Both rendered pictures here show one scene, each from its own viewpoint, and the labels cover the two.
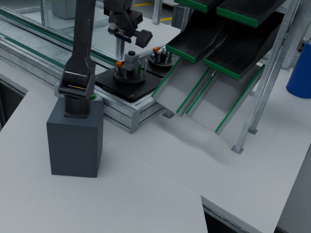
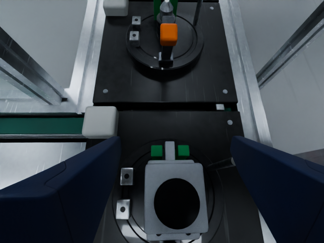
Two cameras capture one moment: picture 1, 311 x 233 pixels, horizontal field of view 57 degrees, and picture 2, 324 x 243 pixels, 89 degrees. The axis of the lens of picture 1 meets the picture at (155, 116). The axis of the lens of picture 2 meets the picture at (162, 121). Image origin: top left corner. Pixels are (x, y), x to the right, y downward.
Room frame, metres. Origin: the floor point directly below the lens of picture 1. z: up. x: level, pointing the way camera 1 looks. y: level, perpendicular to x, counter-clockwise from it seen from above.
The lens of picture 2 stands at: (1.13, 0.14, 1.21)
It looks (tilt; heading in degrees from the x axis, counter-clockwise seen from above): 70 degrees down; 326
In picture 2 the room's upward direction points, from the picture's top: 3 degrees clockwise
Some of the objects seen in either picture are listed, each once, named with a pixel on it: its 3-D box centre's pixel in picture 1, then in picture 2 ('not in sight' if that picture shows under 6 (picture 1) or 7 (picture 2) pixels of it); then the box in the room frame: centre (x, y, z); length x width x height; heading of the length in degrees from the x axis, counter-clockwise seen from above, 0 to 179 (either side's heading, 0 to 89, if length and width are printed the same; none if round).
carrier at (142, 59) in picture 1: (163, 55); (165, 24); (1.33, 0.01, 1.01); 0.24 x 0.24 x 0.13; 59
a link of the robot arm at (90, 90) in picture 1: (75, 83); not in sight; (0.69, 0.23, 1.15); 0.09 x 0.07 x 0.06; 83
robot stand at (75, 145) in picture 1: (77, 137); not in sight; (0.69, 0.23, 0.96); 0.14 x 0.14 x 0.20; 6
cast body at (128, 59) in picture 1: (132, 59); (172, 184); (1.12, 0.13, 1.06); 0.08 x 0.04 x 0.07; 150
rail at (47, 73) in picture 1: (59, 78); not in sight; (1.12, 0.45, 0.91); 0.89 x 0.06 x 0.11; 59
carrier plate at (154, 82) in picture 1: (129, 81); (167, 192); (1.11, 0.14, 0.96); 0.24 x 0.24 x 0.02; 59
